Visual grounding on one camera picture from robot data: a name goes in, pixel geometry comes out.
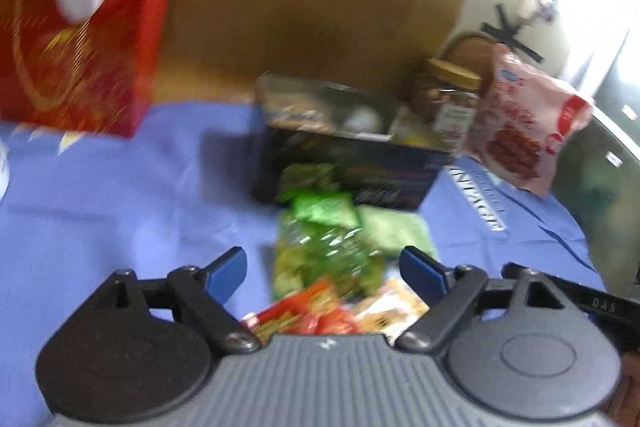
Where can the blue printed tablecloth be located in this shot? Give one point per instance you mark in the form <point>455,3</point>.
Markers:
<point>125,217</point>

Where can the red gift box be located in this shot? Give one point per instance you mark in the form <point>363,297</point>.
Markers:
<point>85,57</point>

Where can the woven bamboo mat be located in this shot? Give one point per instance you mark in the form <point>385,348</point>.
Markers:
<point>467,49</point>

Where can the orange white snack packet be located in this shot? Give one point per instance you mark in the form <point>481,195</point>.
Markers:
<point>387,312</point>

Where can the red snack packet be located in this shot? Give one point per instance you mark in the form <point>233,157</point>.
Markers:
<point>305,314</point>

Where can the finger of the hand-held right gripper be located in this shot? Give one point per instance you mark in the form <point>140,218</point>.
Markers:
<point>595,299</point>

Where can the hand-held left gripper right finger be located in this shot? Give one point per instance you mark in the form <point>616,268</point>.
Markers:
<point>420,272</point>

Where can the pink snack bag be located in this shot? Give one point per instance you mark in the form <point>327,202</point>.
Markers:
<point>525,122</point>

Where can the pale green snack packet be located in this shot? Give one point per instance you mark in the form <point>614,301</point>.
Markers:
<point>397,232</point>

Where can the black tin box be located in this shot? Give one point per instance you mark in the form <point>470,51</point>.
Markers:
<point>350,147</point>

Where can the large green snack packet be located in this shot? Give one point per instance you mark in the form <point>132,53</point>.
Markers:
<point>325,257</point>

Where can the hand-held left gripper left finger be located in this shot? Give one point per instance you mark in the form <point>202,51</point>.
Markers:
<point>227,272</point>

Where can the clear nut jar gold lid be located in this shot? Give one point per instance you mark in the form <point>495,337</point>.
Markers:
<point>447,102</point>

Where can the black tape cross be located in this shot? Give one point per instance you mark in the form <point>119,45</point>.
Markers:
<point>510,32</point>

